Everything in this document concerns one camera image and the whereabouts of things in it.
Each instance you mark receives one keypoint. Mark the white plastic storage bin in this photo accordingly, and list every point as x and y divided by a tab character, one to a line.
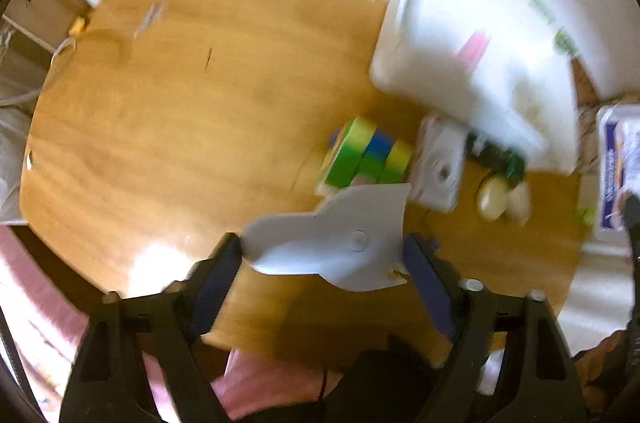
521	94

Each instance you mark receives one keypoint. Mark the white toy camera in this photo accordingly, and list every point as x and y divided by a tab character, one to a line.
437	167

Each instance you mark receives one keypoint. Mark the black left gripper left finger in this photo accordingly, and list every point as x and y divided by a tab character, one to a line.
109	382

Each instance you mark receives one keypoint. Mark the green black toy car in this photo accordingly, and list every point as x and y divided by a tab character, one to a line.
501	161

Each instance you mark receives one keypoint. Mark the pink stick toy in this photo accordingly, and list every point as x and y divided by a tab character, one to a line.
473	50

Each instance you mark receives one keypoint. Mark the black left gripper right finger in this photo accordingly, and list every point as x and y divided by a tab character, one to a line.
537	381

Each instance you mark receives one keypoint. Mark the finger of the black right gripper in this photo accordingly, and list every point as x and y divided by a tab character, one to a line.
631	217

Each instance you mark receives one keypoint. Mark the clear plastic box with stickers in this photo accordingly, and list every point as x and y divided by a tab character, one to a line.
618	151

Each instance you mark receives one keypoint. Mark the colourful puzzle cube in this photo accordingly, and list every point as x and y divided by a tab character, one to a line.
361	154

